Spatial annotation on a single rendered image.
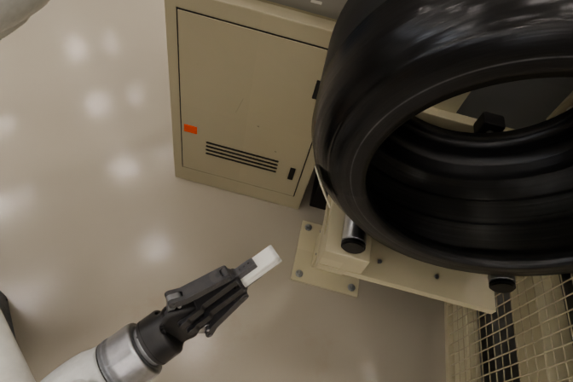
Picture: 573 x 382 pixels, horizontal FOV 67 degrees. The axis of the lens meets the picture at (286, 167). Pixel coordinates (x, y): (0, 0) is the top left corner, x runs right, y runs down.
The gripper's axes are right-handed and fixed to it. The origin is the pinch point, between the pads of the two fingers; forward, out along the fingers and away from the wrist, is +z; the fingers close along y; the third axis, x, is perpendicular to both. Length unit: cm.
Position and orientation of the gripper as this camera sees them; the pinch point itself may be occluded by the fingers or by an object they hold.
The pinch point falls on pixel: (258, 265)
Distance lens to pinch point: 70.4
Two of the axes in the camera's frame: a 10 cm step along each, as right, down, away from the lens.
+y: 3.4, 6.3, 7.0
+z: 8.1, -5.7, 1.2
